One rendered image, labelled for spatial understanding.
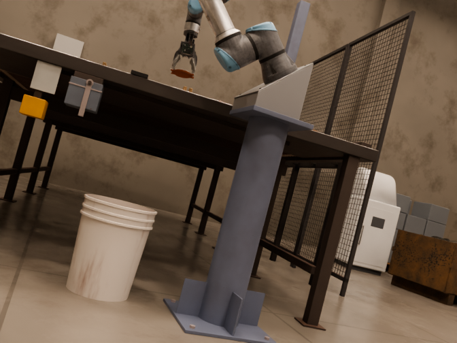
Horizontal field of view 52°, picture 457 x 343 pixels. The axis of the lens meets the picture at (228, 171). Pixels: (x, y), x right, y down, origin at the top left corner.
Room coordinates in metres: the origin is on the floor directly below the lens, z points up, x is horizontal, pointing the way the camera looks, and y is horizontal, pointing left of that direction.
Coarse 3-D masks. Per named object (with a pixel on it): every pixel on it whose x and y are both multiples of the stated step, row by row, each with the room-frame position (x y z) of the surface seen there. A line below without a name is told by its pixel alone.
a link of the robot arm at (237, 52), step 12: (204, 0) 1.82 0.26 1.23; (216, 0) 1.82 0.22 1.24; (204, 12) 1.86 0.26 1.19; (216, 12) 1.83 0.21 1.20; (216, 24) 1.84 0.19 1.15; (228, 24) 1.84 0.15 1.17; (216, 36) 1.87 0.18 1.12; (228, 36) 1.83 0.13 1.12; (240, 36) 1.85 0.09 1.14; (216, 48) 1.86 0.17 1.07; (228, 48) 1.84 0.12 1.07; (240, 48) 1.84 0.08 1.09; (252, 48) 1.85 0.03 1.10; (228, 60) 1.84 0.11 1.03; (240, 60) 1.86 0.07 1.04; (252, 60) 1.88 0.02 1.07
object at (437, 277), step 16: (400, 240) 5.22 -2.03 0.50; (416, 240) 5.05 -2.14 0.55; (432, 240) 4.89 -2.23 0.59; (448, 240) 5.14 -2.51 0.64; (400, 256) 5.18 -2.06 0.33; (416, 256) 5.01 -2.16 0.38; (432, 256) 4.86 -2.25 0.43; (448, 256) 4.71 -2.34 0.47; (400, 272) 5.13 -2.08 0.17; (416, 272) 4.97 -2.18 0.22; (432, 272) 4.82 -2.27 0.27; (448, 272) 4.67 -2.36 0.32; (416, 288) 5.04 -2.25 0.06; (432, 288) 4.79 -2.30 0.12; (448, 288) 4.68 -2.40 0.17; (448, 304) 4.73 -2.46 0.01
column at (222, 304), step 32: (256, 128) 1.87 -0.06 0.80; (288, 128) 1.92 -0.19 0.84; (256, 160) 1.86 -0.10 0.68; (256, 192) 1.86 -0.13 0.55; (224, 224) 1.90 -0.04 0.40; (256, 224) 1.87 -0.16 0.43; (224, 256) 1.87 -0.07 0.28; (192, 288) 1.89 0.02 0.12; (224, 288) 1.86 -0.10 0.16; (192, 320) 1.84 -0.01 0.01; (224, 320) 1.86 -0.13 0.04; (256, 320) 2.00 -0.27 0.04
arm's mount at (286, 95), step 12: (300, 72) 1.86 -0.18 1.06; (264, 84) 1.96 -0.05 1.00; (276, 84) 1.83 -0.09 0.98; (288, 84) 1.85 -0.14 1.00; (300, 84) 1.86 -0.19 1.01; (240, 96) 1.99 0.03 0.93; (252, 96) 1.86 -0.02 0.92; (264, 96) 1.82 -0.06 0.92; (276, 96) 1.83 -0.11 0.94; (288, 96) 1.85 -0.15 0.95; (300, 96) 1.87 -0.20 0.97; (276, 108) 1.84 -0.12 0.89; (288, 108) 1.85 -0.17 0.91; (300, 108) 1.87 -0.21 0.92
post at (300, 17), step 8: (296, 8) 4.31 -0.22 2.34; (304, 8) 4.24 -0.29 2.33; (296, 16) 4.24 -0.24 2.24; (304, 16) 4.25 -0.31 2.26; (296, 24) 4.23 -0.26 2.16; (304, 24) 4.25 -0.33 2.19; (296, 32) 4.24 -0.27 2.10; (288, 40) 4.28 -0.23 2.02; (296, 40) 4.24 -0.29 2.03; (288, 48) 4.23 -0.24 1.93; (296, 48) 4.25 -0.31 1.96; (296, 56) 4.25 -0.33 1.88
